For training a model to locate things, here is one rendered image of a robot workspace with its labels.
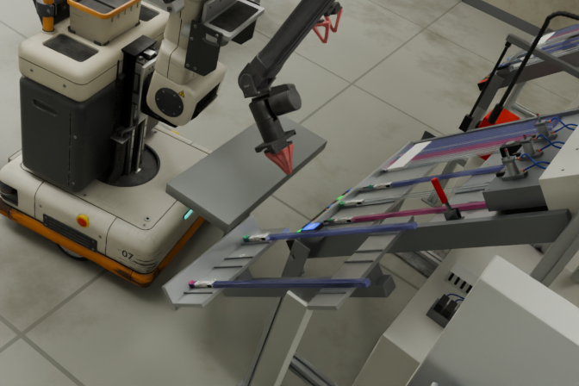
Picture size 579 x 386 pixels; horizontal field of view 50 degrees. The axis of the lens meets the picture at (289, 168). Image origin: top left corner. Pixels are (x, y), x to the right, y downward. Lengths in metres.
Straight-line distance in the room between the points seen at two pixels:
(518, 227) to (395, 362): 0.58
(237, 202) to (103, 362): 0.72
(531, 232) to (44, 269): 1.73
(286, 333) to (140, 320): 0.91
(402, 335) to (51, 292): 1.27
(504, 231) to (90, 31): 1.38
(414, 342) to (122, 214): 1.10
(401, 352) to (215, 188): 0.73
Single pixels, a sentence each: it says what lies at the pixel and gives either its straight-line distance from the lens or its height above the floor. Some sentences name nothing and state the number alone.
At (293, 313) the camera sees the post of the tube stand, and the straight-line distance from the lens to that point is 1.47.
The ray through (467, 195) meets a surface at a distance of 1.59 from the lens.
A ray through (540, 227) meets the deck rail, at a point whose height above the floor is 1.17.
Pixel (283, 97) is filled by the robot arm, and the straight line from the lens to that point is 1.51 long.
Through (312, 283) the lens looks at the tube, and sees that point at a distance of 1.25.
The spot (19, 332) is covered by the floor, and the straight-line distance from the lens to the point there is 2.32.
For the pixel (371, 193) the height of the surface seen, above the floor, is 0.76.
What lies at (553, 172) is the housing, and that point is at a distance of 1.33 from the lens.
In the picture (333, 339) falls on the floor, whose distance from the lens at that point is 2.45.
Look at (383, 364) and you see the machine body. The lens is 1.79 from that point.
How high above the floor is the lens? 1.91
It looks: 39 degrees down
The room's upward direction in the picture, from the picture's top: 18 degrees clockwise
